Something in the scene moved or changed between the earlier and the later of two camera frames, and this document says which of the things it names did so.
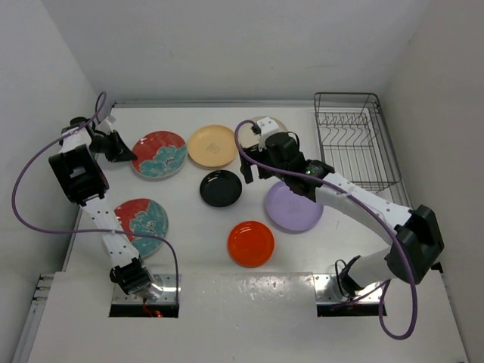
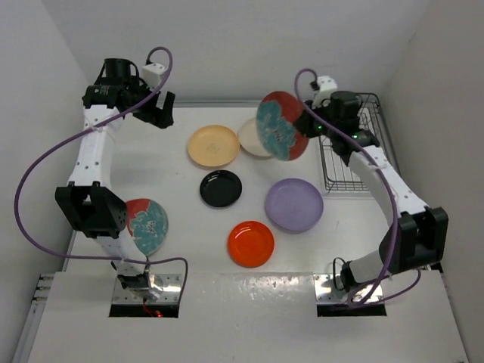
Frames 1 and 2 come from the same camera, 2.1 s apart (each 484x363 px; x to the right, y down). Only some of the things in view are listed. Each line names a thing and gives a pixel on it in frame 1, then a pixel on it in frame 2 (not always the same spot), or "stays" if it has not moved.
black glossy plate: [221, 188] stays
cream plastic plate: [248, 138] stays
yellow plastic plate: [213, 146] stays
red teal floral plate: [159, 154] → [276, 116]
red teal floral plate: [144, 216] stays
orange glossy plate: [251, 244] stays
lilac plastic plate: [289, 212] stays
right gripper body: [261, 156] → [314, 128]
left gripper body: [98, 145] → [146, 110]
